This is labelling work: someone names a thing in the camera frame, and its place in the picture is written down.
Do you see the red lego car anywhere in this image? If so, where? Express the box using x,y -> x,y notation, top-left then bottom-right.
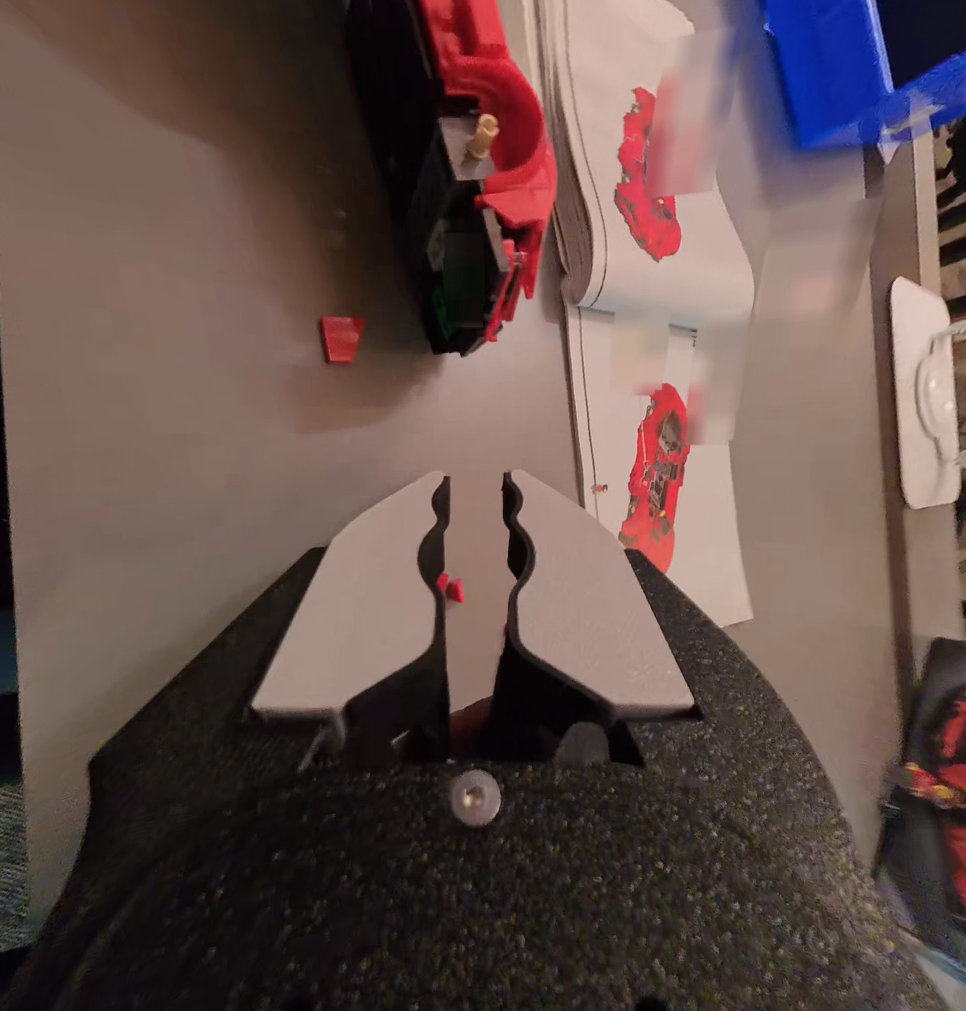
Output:
356,0 -> 559,358

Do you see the blue plastic bin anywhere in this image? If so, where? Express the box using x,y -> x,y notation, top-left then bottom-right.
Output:
763,0 -> 966,151

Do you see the lego instruction booklet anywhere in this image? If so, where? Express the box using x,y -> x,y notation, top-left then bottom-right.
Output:
532,0 -> 768,627

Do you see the red lego wedge tile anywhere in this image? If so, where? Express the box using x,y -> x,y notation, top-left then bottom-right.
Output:
319,316 -> 367,364

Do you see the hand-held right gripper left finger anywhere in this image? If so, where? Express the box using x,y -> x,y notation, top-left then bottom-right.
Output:
248,470 -> 452,750

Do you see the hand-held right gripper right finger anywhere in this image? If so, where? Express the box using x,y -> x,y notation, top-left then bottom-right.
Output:
493,468 -> 699,747

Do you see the white rounded pad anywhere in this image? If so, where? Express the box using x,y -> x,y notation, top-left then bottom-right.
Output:
892,276 -> 963,510

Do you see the lego set box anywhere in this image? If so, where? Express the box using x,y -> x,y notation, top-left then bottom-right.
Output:
878,636 -> 966,957

